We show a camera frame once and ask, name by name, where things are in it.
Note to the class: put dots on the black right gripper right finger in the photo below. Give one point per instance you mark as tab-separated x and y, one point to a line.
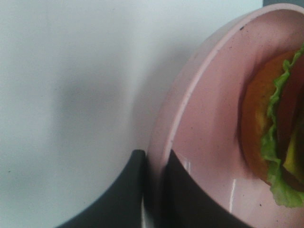
185	205

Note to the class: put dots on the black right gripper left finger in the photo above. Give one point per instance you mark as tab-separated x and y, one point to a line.
121	205

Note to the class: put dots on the pink round plate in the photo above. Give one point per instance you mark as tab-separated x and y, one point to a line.
199	119

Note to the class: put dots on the burger with lettuce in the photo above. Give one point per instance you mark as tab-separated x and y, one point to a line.
272	127

